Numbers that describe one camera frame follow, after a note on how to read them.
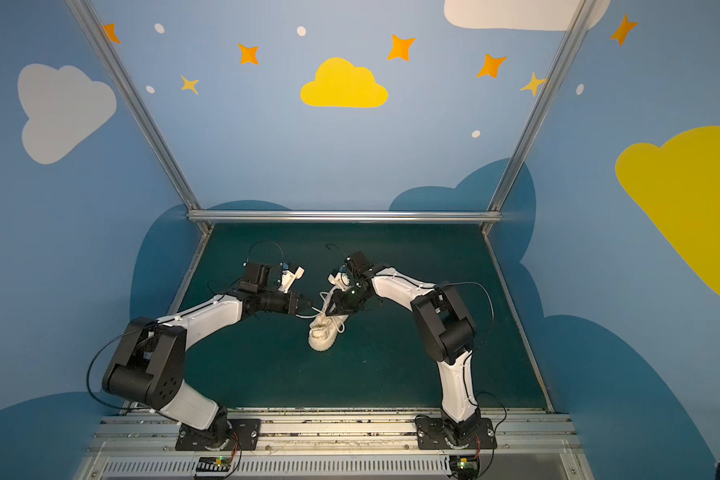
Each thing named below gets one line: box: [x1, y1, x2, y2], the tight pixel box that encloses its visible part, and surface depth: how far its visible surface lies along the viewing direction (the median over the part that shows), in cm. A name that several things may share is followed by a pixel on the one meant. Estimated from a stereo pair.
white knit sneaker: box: [308, 287, 350, 352], surface depth 90 cm
